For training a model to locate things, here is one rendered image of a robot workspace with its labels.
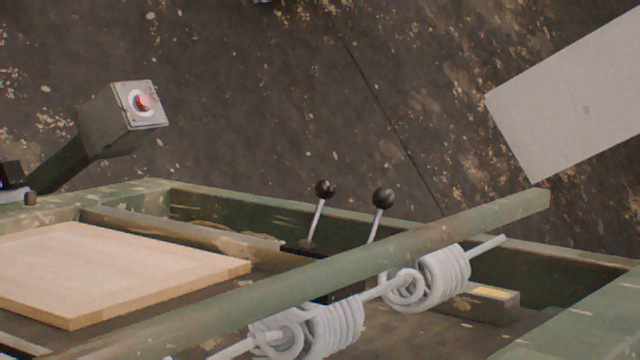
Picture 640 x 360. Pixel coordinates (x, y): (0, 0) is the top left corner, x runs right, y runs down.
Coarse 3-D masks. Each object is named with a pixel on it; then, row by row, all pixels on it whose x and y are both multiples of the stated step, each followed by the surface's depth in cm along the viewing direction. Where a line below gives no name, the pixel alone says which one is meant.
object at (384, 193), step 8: (376, 192) 149; (384, 192) 148; (392, 192) 149; (376, 200) 149; (384, 200) 148; (392, 200) 149; (384, 208) 149; (376, 216) 149; (376, 224) 149; (368, 240) 148
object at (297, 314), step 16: (352, 288) 70; (304, 304) 71; (320, 304) 73; (272, 320) 73; (288, 320) 72; (304, 320) 72; (0, 336) 106; (288, 336) 75; (0, 352) 105; (16, 352) 103; (32, 352) 101; (48, 352) 101; (256, 352) 75
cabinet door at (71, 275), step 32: (64, 224) 183; (0, 256) 161; (32, 256) 161; (64, 256) 161; (96, 256) 161; (128, 256) 161; (160, 256) 161; (192, 256) 160; (224, 256) 160; (0, 288) 142; (32, 288) 142; (64, 288) 143; (96, 288) 143; (128, 288) 142; (160, 288) 142; (192, 288) 146; (64, 320) 129; (96, 320) 132
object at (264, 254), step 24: (96, 216) 185; (120, 216) 181; (144, 216) 181; (168, 240) 172; (192, 240) 168; (216, 240) 164; (240, 240) 163; (264, 240) 163; (264, 264) 158; (288, 264) 155; (456, 312) 135; (480, 312) 133; (504, 312) 131
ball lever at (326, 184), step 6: (318, 180) 157; (324, 180) 156; (330, 180) 157; (318, 186) 156; (324, 186) 155; (330, 186) 156; (318, 192) 156; (324, 192) 155; (330, 192) 156; (324, 198) 156; (330, 198) 157; (318, 204) 156; (318, 210) 156; (318, 216) 156; (312, 222) 155; (312, 228) 155; (312, 234) 155; (300, 240) 155; (306, 240) 154; (300, 246) 154; (306, 246) 154; (312, 246) 154
